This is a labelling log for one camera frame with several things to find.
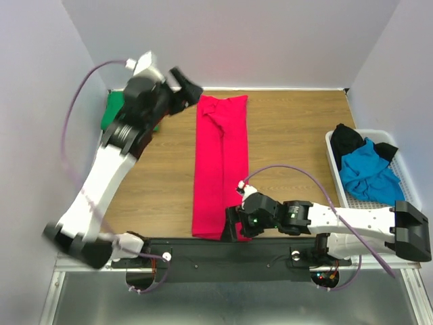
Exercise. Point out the aluminium frame rail right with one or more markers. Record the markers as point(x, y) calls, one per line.
point(376, 298)

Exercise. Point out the folded green t shirt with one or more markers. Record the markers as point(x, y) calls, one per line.
point(115, 111)

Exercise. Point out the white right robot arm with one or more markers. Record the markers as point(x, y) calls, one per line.
point(340, 233)

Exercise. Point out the blue t shirt in basket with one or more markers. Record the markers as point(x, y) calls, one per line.
point(366, 176)

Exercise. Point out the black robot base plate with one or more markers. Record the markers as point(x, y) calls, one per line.
point(261, 259)

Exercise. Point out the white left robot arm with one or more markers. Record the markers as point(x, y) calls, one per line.
point(131, 142)

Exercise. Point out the black t shirt in basket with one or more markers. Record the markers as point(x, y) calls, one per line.
point(345, 140)

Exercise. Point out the aluminium frame rail left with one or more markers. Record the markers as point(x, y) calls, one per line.
point(81, 232)

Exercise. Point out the aluminium frame rail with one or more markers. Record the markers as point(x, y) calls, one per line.
point(81, 232)
point(376, 298)

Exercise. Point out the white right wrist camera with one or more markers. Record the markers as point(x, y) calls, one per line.
point(245, 190)

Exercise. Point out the white plastic laundry basket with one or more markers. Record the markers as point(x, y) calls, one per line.
point(397, 165)

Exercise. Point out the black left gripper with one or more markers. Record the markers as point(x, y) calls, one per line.
point(191, 94)

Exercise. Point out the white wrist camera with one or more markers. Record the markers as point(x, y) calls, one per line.
point(146, 64)
point(245, 190)

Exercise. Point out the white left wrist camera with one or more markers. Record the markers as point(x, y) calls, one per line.
point(146, 64)

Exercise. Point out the pink red t shirt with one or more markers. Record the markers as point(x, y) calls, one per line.
point(222, 161)

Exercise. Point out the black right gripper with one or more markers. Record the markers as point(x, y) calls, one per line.
point(233, 221)

